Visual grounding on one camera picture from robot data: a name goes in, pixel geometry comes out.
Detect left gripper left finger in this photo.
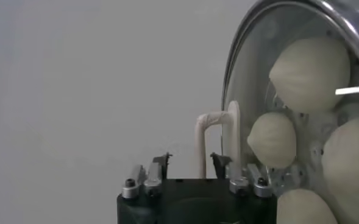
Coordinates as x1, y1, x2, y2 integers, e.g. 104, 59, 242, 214
121, 152, 173, 199

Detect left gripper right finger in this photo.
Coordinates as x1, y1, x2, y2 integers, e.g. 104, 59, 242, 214
210, 152, 273, 198

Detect white steamed baozi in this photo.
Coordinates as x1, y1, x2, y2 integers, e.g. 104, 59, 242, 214
269, 36, 351, 115
321, 115, 359, 224
275, 187, 338, 224
246, 111, 298, 170

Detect round glass pot lid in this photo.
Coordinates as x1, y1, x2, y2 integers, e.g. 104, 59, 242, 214
194, 0, 359, 224

